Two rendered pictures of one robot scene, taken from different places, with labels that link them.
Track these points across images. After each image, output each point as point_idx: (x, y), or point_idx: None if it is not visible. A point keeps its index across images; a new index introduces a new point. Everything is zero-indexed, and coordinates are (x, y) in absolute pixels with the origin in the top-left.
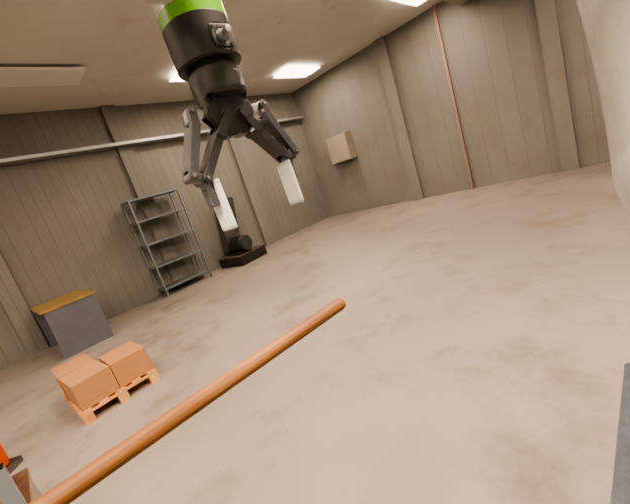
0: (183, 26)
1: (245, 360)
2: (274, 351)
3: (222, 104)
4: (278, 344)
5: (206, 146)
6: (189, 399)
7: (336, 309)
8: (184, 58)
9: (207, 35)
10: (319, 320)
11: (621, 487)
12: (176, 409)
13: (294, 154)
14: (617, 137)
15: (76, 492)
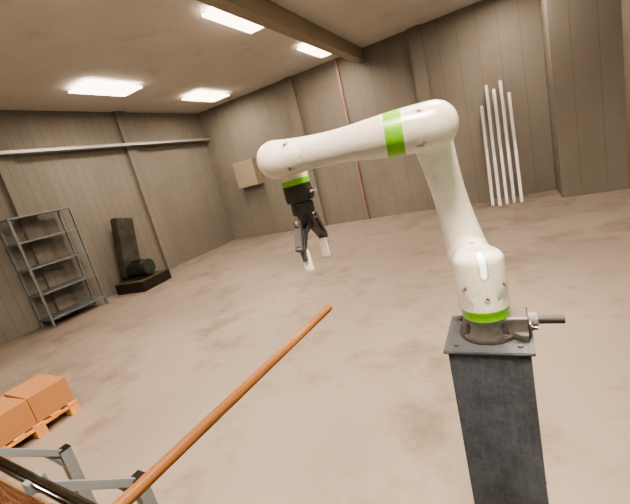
0: (298, 188)
1: (294, 335)
2: (306, 331)
3: (306, 216)
4: (307, 328)
5: None
6: (277, 353)
7: (328, 310)
8: (296, 200)
9: (307, 192)
10: (322, 316)
11: (447, 341)
12: (273, 357)
13: (327, 235)
14: (446, 245)
15: (247, 389)
